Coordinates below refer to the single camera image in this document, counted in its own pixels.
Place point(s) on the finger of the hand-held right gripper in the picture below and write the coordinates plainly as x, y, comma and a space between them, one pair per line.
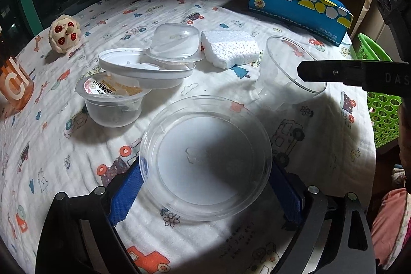
327, 71

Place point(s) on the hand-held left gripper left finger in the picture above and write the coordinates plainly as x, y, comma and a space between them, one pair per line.
125, 197

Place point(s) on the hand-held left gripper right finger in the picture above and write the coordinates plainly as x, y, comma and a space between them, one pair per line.
289, 193

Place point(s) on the green plastic mesh basket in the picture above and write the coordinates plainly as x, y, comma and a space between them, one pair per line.
382, 113

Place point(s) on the clear plastic drinking cup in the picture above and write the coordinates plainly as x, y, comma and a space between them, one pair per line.
279, 75

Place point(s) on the clear round plastic lid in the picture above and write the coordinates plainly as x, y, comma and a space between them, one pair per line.
205, 165

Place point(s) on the beige floral pillow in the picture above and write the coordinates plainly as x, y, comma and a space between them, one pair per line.
374, 30

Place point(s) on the blue spotted tissue box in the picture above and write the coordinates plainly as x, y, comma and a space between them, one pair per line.
289, 9

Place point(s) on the clear jelly cup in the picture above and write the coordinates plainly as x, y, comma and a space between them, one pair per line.
109, 110

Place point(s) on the white styrofoam block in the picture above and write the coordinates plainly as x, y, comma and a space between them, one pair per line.
229, 49

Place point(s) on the pink floral cloth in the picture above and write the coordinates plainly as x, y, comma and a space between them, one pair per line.
395, 229

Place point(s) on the white oval plastic tray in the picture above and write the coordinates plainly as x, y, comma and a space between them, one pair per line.
128, 63

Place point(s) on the orange water bottle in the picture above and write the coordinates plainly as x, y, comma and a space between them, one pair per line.
16, 87

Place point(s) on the clear domed plastic cup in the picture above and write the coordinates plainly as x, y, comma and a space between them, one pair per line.
175, 41

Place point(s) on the strawberry cake plush toy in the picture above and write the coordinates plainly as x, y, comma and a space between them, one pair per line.
64, 33

